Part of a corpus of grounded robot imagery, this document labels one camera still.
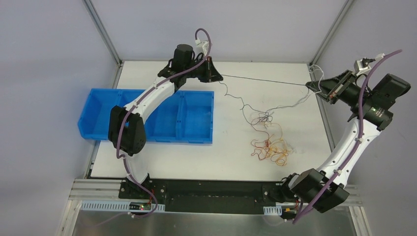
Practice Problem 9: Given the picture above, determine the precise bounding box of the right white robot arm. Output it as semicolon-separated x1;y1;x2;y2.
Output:
279;70;411;213

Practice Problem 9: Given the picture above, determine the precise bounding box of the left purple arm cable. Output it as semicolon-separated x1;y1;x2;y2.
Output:
116;28;212;219

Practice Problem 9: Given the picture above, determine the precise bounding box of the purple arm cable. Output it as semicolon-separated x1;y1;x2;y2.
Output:
116;28;212;219
292;49;403;225

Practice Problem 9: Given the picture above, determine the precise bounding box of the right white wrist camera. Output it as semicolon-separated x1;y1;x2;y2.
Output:
354;53;385;77

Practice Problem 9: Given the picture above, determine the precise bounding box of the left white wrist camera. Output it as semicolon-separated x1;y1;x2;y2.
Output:
195;38;210;56

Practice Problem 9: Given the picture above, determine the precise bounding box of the white wire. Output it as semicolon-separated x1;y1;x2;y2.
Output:
260;64;326;118

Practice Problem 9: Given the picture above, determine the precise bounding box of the blue compartment bin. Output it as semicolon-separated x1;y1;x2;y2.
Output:
78;88;214;144

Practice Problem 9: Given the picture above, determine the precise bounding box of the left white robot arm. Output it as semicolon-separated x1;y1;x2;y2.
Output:
108;41;223;199

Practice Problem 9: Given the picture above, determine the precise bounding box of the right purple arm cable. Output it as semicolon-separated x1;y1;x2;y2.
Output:
292;49;403;225

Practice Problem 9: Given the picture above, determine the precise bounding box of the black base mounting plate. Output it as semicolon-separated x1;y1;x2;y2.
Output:
119;177;296;215

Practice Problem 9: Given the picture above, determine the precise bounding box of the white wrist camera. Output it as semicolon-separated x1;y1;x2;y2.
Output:
195;38;210;56
354;53;385;77

